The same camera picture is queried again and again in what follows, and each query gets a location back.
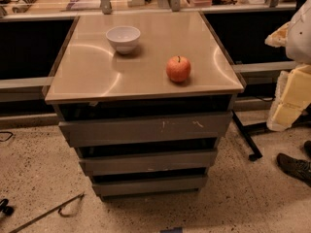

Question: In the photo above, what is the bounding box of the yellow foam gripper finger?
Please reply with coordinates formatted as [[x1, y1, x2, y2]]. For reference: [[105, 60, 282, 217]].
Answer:
[[266, 64, 311, 131], [264, 22, 289, 48]]

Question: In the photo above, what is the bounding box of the grey top drawer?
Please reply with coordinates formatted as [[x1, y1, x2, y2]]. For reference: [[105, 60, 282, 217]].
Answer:
[[59, 112, 231, 148]]

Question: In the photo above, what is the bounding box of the grey drawer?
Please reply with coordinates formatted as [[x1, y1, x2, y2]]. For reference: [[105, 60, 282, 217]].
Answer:
[[59, 112, 231, 148], [80, 149, 218, 176], [92, 175, 207, 197]]

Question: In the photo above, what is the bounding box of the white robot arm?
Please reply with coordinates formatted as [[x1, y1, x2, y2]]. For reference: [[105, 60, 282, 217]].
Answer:
[[264, 0, 311, 131]]

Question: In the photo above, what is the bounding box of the grey middle drawer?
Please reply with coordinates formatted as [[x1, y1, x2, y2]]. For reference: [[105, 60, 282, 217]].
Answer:
[[80, 149, 218, 176]]

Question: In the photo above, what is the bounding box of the grey drawer cabinet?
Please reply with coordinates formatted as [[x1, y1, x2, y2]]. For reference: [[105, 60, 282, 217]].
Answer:
[[45, 12, 243, 185]]

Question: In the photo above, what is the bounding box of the grey bottom drawer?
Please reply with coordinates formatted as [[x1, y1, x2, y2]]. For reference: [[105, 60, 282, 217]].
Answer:
[[92, 175, 207, 197]]

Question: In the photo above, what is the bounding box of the black table leg stand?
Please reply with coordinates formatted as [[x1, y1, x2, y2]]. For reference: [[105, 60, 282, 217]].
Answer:
[[231, 110, 311, 162]]

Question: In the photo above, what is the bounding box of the dark shoe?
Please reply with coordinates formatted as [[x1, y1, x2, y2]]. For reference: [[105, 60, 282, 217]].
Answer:
[[276, 153, 311, 186]]

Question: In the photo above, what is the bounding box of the red apple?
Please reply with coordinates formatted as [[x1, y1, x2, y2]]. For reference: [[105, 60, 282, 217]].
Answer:
[[166, 55, 191, 83]]

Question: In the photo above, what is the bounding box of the white ceramic bowl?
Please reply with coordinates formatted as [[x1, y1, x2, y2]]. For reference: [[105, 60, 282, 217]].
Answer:
[[106, 26, 141, 54]]

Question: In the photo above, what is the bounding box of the metal rod on floor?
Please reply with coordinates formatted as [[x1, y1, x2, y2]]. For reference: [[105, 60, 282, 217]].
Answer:
[[9, 193, 85, 233]]

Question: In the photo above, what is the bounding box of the black object floor left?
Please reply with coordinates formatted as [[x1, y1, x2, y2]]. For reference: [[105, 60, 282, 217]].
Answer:
[[0, 198, 14, 216]]

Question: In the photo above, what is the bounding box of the grey side rail right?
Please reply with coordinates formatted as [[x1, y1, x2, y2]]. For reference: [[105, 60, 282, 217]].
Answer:
[[233, 61, 296, 84]]

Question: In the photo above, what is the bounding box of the grey side rail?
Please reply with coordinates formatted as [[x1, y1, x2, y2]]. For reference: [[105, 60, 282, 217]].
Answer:
[[0, 77, 52, 102], [233, 61, 296, 84]]

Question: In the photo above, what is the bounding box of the grey side rail left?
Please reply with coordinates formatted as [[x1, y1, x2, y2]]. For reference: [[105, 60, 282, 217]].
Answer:
[[0, 77, 52, 102]]

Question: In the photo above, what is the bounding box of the black cable on floor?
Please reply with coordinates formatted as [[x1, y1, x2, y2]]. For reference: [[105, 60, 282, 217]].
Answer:
[[0, 131, 15, 143]]

